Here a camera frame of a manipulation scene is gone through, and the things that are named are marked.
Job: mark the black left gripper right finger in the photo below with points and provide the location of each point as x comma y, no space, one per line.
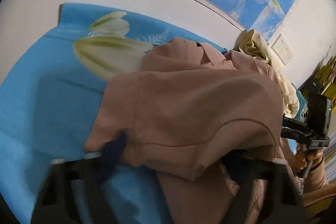
266,192

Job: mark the white wall socket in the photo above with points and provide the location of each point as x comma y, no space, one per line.
285,55
279,44

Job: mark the pink-sleeved right forearm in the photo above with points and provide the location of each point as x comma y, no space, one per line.
318,195

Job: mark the cream yellow garment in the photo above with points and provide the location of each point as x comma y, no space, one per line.
252,44

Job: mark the person's right hand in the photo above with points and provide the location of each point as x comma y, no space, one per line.
302,158

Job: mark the blue floral bed sheet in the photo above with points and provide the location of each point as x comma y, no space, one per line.
50,100

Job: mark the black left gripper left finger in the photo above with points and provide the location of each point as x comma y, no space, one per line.
56,200

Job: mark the pink zip jacket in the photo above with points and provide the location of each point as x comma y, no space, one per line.
187,107

